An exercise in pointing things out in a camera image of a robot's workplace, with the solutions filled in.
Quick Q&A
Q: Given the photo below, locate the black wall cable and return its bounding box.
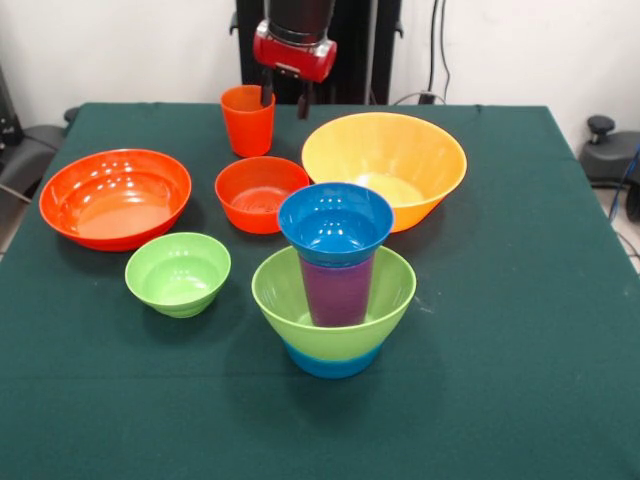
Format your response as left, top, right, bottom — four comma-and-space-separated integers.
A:
430, 0, 452, 96

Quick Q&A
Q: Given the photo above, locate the small green plastic bowl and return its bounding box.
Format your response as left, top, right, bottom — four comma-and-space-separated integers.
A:
124, 231, 232, 319

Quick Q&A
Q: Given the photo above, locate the large orange plastic bowl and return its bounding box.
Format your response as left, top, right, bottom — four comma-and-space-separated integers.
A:
301, 112, 469, 235

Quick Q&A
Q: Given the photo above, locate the black chair base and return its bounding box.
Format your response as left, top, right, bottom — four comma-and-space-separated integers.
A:
579, 114, 640, 189

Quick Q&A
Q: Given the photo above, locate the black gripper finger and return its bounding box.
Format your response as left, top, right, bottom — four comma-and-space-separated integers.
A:
259, 68, 276, 108
296, 78, 315, 121

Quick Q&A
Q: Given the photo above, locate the dark blue plastic bowl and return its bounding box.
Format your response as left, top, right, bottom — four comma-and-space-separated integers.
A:
277, 182, 395, 270

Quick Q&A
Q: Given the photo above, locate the light blue plastic bowl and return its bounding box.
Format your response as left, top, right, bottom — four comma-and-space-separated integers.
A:
284, 342, 386, 380

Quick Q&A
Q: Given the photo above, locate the purple plastic cup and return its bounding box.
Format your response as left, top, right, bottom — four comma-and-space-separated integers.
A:
299, 254, 376, 329

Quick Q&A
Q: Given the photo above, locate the blue cable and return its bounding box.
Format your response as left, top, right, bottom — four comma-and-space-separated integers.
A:
607, 149, 640, 224

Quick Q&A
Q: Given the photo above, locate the large green plastic bowl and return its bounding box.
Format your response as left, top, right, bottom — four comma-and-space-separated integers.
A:
250, 245, 418, 362

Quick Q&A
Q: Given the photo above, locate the black equipment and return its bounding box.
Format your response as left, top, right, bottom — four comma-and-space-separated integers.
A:
0, 62, 24, 149

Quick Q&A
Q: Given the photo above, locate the small red plastic bowl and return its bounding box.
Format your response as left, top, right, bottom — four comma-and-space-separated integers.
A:
214, 155, 311, 235

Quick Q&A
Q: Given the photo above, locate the dark green table cloth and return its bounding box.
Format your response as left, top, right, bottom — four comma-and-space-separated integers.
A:
0, 102, 640, 480

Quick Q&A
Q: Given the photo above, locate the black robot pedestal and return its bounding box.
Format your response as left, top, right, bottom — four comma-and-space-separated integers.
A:
229, 0, 404, 105

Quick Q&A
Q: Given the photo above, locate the large red plastic bowl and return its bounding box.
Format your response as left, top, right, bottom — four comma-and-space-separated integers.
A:
38, 148, 193, 253

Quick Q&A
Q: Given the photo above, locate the red plastic cup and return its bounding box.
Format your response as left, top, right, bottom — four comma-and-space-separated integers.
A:
220, 84, 277, 158

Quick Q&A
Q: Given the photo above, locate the grey cable loop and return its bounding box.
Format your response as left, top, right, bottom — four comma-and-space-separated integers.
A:
390, 89, 447, 106

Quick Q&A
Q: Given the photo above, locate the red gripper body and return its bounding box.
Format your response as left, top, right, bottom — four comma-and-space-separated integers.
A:
251, 18, 339, 85

